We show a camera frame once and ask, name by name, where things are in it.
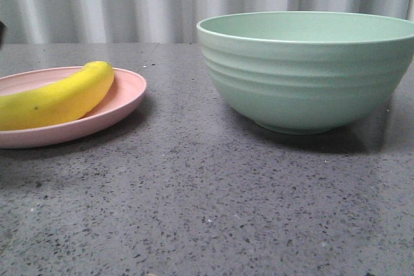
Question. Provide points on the yellow banana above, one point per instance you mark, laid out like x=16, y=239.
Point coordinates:
x=63, y=101

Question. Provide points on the pink plate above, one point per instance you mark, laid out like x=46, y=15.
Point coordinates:
x=123, y=98

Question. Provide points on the green ribbed bowl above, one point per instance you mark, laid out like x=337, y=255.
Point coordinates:
x=300, y=72

